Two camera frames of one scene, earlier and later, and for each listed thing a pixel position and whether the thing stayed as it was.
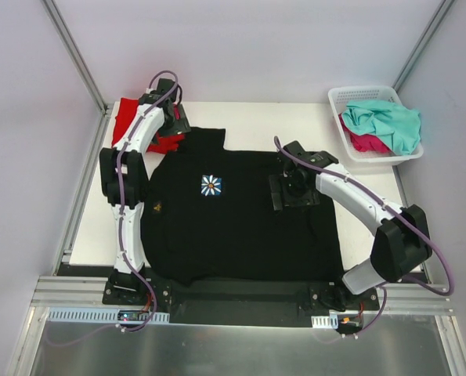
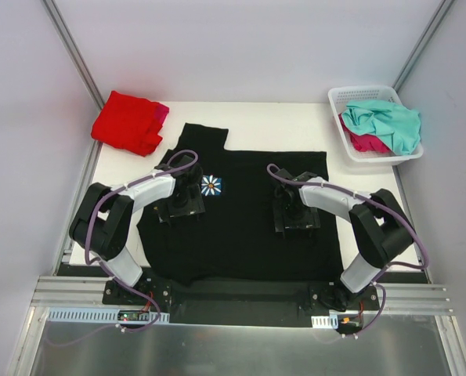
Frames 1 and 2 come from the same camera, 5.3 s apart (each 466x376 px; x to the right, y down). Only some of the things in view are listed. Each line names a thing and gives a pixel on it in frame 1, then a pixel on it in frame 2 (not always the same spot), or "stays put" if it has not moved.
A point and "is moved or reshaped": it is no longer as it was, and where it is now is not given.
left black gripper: [178, 128] -> [180, 210]
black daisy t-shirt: [207, 216] stays put
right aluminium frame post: [445, 7] stays put
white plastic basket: [339, 97] stays put
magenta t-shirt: [366, 142] stays put
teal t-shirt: [399, 128] stays put
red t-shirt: [161, 144] is moved or reshaped
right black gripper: [276, 192] -> [296, 222]
